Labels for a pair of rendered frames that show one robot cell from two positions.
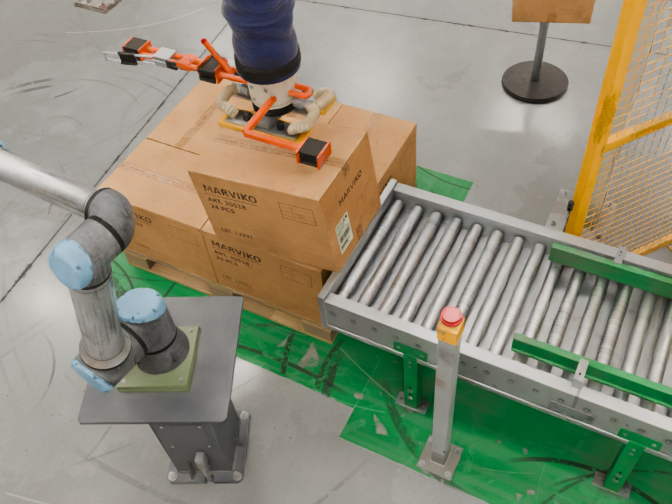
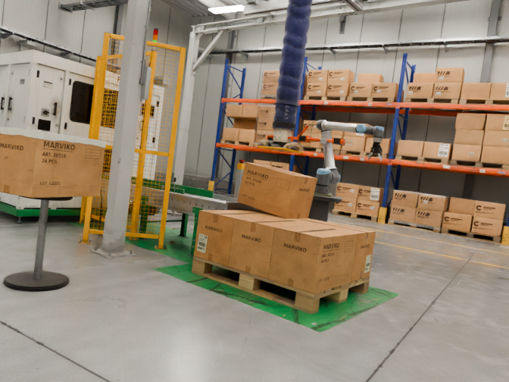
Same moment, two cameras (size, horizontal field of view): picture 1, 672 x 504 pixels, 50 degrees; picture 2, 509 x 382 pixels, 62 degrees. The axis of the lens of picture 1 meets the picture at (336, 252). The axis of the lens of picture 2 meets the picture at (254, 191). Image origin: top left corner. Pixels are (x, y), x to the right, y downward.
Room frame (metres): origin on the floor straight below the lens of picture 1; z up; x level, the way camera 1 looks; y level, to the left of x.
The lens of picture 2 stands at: (6.26, 0.28, 0.96)
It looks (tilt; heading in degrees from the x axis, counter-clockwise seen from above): 3 degrees down; 185
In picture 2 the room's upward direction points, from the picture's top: 7 degrees clockwise
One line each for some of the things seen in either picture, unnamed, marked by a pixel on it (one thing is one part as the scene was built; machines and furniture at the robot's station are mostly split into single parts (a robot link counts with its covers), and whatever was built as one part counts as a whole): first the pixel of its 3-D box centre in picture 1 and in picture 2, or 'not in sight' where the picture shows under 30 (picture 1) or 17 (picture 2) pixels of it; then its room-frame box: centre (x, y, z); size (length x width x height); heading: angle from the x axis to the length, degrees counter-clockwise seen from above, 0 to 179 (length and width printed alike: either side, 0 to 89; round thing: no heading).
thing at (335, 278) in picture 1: (360, 239); (248, 205); (1.93, -0.11, 0.58); 0.70 x 0.03 x 0.06; 147
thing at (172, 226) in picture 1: (265, 186); (285, 243); (2.55, 0.31, 0.34); 1.20 x 1.00 x 0.40; 57
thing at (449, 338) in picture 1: (444, 399); (235, 205); (1.20, -0.32, 0.50); 0.07 x 0.07 x 1.00; 57
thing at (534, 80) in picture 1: (541, 40); (41, 238); (3.50, -1.34, 0.31); 0.40 x 0.40 x 0.62
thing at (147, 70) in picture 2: not in sight; (141, 83); (2.30, -1.22, 1.62); 0.20 x 0.05 x 0.30; 57
